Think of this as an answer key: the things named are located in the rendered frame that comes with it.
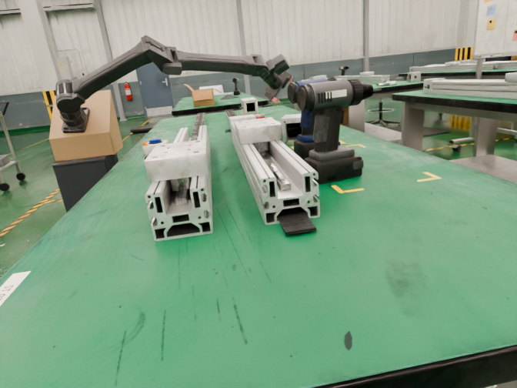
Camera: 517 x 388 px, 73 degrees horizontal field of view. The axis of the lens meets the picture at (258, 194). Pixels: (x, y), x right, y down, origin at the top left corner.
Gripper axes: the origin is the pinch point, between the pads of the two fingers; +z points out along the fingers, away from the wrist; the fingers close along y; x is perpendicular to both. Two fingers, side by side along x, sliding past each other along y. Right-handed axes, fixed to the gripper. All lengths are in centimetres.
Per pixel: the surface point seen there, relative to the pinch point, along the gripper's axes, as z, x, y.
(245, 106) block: 39, -46, 14
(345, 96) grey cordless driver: -70, 63, 5
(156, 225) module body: -97, 61, 44
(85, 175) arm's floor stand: -55, -19, 74
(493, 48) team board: 233, 13, -169
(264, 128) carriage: -67, 47, 20
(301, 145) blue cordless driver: -51, 50, 18
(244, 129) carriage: -70, 44, 23
